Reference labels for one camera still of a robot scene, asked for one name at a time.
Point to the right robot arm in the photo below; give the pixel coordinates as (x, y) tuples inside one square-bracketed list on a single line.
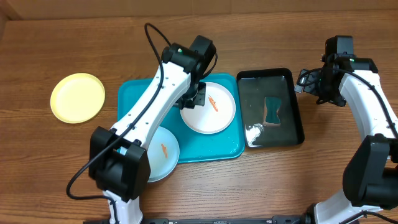
[(369, 187)]

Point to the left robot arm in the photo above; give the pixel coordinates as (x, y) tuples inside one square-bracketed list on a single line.
[(119, 161)]

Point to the teal plastic tray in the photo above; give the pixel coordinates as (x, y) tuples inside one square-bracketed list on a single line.
[(194, 147)]

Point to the yellow green plate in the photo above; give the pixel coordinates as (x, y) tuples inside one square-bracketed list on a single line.
[(77, 98)]

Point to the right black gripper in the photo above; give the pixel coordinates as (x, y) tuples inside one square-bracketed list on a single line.
[(310, 86)]

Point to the black water tray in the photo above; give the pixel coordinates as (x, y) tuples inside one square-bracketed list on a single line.
[(253, 87)]

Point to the green scrubbing sponge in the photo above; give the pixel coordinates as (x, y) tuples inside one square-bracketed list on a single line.
[(271, 111)]

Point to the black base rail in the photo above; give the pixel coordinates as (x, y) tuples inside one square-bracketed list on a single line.
[(217, 221)]

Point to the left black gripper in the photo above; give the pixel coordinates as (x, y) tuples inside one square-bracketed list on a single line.
[(199, 100)]

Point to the light blue plate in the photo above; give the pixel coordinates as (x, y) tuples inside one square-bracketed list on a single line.
[(162, 150)]

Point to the white pink plate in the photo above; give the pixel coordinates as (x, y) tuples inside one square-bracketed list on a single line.
[(215, 115)]

